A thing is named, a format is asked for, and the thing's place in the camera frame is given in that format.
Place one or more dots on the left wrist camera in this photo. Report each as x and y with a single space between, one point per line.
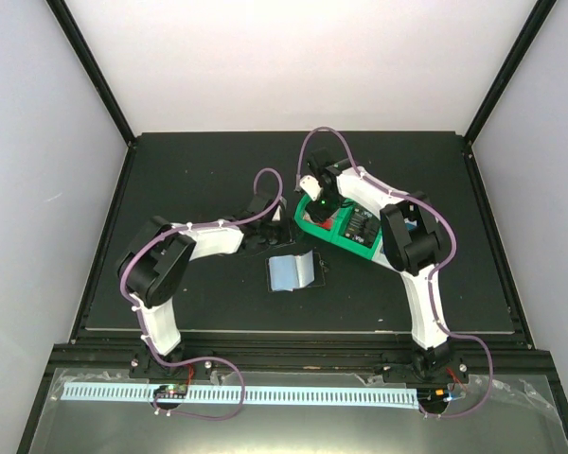
280 212

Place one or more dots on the green bin left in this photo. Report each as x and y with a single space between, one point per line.
336 235

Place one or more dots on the left circuit board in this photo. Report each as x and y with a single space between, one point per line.
170 391

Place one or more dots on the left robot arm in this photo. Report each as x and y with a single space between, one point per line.
152 268

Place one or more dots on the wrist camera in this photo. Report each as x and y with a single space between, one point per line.
280 212
311 187

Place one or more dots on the green bin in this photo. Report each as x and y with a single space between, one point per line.
336 235
359 250

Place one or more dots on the right circuit board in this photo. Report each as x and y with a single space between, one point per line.
429 397

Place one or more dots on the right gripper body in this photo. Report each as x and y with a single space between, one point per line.
331 203

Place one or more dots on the red white card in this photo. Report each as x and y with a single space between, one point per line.
325 225

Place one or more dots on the black vip card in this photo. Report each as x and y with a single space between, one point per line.
362 227

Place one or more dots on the black leather card holder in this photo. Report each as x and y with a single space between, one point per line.
293 272

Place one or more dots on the white bin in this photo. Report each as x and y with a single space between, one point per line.
379 256

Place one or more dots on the white slotted cable duct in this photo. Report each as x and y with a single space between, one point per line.
248 395

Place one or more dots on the black aluminium frame rail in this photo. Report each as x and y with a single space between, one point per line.
392 357

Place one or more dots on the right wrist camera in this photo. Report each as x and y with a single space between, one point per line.
311 187

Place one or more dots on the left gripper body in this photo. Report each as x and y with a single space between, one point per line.
275 238

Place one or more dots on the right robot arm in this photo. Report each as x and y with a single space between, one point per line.
413 242

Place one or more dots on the circuit board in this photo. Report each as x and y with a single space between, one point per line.
170 391
429 397

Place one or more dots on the green bin middle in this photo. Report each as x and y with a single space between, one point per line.
359 250

